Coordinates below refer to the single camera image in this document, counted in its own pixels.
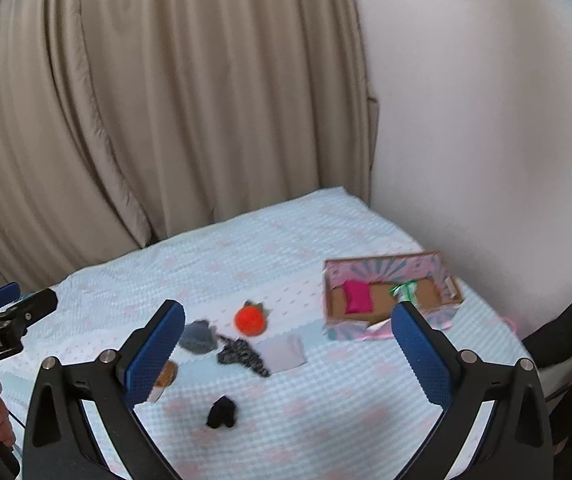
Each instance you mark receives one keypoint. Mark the beige curtain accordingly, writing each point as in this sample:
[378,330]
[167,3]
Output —
[126,122]

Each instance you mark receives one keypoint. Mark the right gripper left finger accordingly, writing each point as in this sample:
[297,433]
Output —
[59,442]

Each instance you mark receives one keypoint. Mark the black white patterned cloth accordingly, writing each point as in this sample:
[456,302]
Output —
[239,351]

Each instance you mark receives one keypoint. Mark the magenta soft pouch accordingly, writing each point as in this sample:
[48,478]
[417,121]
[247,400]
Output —
[357,297]

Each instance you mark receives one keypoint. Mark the orange plush fruit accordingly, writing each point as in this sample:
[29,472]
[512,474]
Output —
[251,319]

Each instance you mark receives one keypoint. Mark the green snack packet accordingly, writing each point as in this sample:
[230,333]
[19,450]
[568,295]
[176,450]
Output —
[405,292]

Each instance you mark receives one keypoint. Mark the black sock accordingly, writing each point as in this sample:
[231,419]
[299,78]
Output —
[223,412]

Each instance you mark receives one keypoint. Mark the grey sock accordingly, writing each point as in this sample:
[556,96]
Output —
[199,338]

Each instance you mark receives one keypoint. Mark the brown plush toy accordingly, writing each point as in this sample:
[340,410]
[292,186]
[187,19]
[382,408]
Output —
[165,380]

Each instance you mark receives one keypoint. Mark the pink patterned cardboard box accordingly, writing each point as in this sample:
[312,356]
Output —
[438,293]

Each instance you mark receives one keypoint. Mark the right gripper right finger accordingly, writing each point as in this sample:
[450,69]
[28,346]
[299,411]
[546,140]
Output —
[515,442]

